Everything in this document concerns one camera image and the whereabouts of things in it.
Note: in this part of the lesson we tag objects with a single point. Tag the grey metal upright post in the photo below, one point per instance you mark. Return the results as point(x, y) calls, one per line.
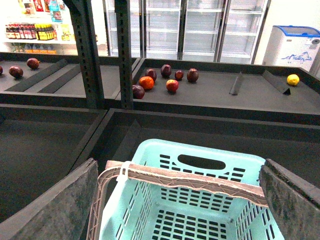
point(122, 13)
point(81, 15)

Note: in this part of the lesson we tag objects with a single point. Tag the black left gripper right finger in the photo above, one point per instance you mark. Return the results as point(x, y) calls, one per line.
point(293, 202)

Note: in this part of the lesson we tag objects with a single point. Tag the dark red apple front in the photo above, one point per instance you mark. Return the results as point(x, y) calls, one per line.
point(138, 92)

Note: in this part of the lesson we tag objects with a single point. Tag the black tray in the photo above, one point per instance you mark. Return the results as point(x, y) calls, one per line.
point(209, 95)
point(39, 146)
point(119, 132)
point(42, 80)

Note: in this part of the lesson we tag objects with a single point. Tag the small dark red apple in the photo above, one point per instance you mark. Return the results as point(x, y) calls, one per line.
point(179, 74)

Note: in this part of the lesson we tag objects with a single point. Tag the shelf with sauce bottles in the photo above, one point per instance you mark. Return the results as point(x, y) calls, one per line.
point(36, 27)

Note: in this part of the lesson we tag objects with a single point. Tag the orange fruit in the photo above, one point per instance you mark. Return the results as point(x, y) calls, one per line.
point(146, 82)

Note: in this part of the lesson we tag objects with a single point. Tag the light blue plastic basket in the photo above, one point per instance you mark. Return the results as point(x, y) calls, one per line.
point(138, 210)

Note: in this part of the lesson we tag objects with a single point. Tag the white zip tie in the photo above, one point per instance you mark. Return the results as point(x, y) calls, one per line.
point(124, 172)

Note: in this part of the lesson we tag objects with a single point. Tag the black lower left tray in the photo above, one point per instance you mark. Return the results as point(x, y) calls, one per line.
point(39, 146)

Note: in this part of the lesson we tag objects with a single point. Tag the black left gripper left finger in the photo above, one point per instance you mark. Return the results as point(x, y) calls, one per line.
point(58, 214)

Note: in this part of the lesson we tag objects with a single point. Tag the yellow lemon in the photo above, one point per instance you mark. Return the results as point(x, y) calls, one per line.
point(293, 80)

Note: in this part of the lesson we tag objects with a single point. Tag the white chest freezer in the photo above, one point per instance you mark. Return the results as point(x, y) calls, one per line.
point(292, 46)

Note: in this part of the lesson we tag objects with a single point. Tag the glass door refrigerator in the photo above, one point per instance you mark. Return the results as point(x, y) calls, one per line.
point(222, 31)

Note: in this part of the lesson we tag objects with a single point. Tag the black upper right tray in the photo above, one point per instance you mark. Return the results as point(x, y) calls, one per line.
point(209, 95)

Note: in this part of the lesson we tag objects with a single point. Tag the red yellow apple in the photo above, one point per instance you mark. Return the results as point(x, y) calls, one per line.
point(172, 85)

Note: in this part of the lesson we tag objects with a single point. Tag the black lower right tray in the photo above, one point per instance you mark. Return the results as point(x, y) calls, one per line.
point(119, 132)

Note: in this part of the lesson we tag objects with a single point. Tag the brown basket handle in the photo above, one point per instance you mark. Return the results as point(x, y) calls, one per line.
point(170, 179)

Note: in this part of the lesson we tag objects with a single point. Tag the black upper left tray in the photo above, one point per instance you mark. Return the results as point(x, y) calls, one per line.
point(42, 80)

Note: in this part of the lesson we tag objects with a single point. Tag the black shelf divider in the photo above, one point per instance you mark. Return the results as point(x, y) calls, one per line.
point(61, 81)
point(276, 83)
point(237, 84)
point(40, 75)

